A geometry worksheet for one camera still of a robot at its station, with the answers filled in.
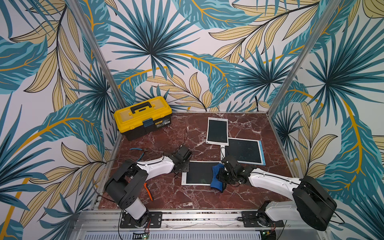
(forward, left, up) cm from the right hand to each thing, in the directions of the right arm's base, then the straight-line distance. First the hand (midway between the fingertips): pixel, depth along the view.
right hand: (216, 176), depth 87 cm
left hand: (+5, +19, -1) cm, 20 cm away
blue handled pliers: (+18, +45, 0) cm, 49 cm away
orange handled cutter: (-4, +40, 0) cm, 40 cm away
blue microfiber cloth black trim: (-4, +1, +1) cm, 5 cm away
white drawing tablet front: (+32, -5, +1) cm, 33 cm away
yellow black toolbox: (+32, +47, +16) cm, 59 cm away
